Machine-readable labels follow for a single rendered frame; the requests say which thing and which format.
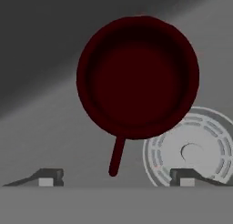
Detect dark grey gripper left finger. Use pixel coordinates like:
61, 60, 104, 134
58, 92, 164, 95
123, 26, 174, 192
2, 168, 65, 188

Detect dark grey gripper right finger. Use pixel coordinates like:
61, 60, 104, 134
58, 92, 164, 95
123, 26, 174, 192
169, 168, 233, 188

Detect white patterned bowl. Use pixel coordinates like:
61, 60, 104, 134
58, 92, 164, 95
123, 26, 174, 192
142, 106, 233, 188

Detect dark red mug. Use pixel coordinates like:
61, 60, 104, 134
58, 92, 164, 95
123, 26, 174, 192
76, 15, 201, 178

